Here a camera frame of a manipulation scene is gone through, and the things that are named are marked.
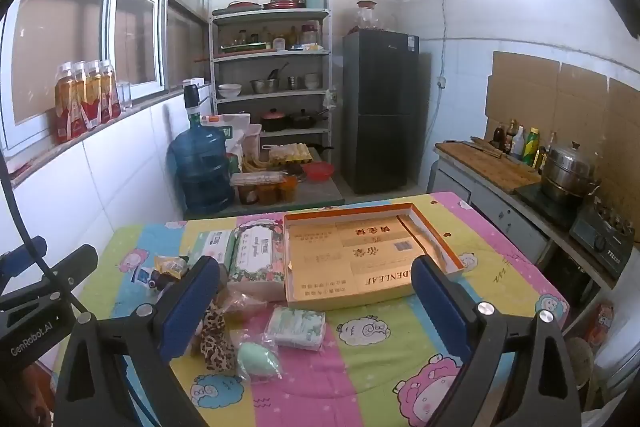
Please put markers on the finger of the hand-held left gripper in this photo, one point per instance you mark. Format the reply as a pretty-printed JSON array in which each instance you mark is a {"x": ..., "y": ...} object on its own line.
[
  {"x": 75, "y": 264},
  {"x": 20, "y": 257}
]

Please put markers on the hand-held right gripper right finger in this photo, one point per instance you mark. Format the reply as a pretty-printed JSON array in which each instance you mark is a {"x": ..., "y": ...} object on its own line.
[{"x": 442, "y": 302}]

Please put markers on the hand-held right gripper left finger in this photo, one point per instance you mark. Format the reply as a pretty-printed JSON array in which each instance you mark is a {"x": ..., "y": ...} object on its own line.
[{"x": 185, "y": 307}]

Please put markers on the yellow snack packet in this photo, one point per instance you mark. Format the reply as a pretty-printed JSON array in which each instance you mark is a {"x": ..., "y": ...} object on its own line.
[{"x": 172, "y": 267}]

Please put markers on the leopard print scrunchie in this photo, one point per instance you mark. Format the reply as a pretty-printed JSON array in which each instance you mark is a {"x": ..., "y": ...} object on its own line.
[{"x": 215, "y": 342}]

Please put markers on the blue white wipes packet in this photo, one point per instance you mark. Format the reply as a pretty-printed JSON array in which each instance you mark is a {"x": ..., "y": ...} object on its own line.
[{"x": 145, "y": 277}]

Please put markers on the pink puff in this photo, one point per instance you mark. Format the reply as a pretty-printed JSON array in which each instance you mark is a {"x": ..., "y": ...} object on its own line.
[{"x": 245, "y": 304}]

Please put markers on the mint makeup sponge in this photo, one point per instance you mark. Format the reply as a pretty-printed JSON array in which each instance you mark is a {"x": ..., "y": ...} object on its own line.
[{"x": 257, "y": 357}]

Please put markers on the cardboard box tray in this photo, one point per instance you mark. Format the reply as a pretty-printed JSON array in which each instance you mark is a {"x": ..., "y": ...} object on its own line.
[{"x": 350, "y": 267}]

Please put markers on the mint tissue pack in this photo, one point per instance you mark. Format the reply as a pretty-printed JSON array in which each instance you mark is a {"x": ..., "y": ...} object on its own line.
[{"x": 295, "y": 327}]

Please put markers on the green tissue box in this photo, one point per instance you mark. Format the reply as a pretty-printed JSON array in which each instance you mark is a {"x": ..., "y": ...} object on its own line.
[{"x": 215, "y": 244}]

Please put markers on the printed cartoon blanket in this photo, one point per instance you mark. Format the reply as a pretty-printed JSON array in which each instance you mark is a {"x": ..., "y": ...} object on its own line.
[{"x": 380, "y": 357}]

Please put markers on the floral tissue box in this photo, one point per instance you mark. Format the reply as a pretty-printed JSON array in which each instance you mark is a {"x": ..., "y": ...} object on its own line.
[{"x": 257, "y": 257}]

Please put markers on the kitchen counter cabinet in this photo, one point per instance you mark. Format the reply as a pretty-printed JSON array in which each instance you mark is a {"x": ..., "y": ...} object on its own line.
[{"x": 500, "y": 209}]

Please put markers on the black induction cooker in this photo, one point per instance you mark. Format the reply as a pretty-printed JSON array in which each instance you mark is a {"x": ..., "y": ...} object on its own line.
[{"x": 545, "y": 207}]

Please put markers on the wooden cutting board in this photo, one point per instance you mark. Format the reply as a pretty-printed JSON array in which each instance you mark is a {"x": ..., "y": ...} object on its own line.
[{"x": 480, "y": 167}]

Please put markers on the blue water jug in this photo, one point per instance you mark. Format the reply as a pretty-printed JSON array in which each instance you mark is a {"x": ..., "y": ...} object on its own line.
[{"x": 200, "y": 167}]

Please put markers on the clear food container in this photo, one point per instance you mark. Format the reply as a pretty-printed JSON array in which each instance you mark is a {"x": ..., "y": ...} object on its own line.
[{"x": 257, "y": 179}]

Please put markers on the bunch of bananas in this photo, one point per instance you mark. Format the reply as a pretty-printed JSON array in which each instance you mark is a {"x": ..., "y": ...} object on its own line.
[{"x": 255, "y": 164}]

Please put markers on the orange carton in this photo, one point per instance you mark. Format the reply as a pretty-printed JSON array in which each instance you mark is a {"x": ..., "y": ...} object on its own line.
[{"x": 600, "y": 324}]

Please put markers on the low green table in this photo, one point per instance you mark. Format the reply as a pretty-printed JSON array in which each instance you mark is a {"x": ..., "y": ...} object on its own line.
[{"x": 320, "y": 196}]

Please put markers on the dark sauce bottle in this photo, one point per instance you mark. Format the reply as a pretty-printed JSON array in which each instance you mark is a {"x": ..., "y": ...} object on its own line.
[
  {"x": 510, "y": 134},
  {"x": 499, "y": 138}
]

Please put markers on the white plastic bottle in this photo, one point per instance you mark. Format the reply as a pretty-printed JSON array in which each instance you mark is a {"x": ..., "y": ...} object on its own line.
[{"x": 518, "y": 144}]

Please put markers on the clear drinking glass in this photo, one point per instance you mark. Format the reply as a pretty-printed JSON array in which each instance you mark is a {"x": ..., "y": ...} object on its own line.
[{"x": 125, "y": 97}]

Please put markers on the green yellow bottle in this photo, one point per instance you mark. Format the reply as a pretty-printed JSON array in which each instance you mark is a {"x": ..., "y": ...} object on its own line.
[{"x": 531, "y": 147}]

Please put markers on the steel steamer pot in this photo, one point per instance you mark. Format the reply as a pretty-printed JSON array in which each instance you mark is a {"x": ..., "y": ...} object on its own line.
[{"x": 567, "y": 172}]

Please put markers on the red plastic basin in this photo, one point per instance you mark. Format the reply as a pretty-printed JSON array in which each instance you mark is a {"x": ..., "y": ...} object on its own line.
[{"x": 317, "y": 172}]

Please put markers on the white sack green label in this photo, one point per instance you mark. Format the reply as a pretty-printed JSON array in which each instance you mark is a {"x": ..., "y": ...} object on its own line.
[{"x": 227, "y": 129}]

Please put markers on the large white sack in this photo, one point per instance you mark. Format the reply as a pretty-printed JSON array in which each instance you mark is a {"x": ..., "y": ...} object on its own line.
[{"x": 617, "y": 367}]

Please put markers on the black water pump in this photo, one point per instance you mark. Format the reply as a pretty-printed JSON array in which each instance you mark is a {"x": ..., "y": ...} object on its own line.
[{"x": 191, "y": 99}]

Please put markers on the black refrigerator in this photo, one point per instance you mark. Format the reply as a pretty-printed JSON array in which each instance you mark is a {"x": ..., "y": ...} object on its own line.
[{"x": 380, "y": 107}]

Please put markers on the black pot red lid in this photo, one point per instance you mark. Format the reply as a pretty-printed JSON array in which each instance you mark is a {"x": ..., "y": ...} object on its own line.
[{"x": 272, "y": 121}]

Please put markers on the white bowl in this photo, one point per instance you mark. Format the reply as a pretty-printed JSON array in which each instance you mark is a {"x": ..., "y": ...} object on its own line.
[{"x": 230, "y": 91}]

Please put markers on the black frying pan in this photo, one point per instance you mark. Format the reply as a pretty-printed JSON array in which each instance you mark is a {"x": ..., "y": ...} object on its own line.
[{"x": 305, "y": 121}]

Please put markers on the steel bowl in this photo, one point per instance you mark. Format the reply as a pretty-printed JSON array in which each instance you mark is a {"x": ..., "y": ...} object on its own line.
[{"x": 264, "y": 86}]

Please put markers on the sliding window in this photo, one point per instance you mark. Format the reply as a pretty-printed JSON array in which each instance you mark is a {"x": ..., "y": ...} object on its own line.
[{"x": 112, "y": 32}]

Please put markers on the white metal shelf rack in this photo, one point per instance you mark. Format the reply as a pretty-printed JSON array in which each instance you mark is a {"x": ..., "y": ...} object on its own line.
[{"x": 270, "y": 55}]

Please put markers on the glass jar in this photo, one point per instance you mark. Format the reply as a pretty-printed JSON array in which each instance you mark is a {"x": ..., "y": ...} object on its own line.
[{"x": 367, "y": 19}]

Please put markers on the red rimmed pan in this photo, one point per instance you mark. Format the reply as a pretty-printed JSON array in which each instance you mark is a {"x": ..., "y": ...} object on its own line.
[{"x": 285, "y": 3}]

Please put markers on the cardboard wall sheet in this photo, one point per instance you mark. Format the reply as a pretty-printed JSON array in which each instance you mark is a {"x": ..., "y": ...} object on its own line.
[
  {"x": 582, "y": 107},
  {"x": 622, "y": 142},
  {"x": 522, "y": 92}
]

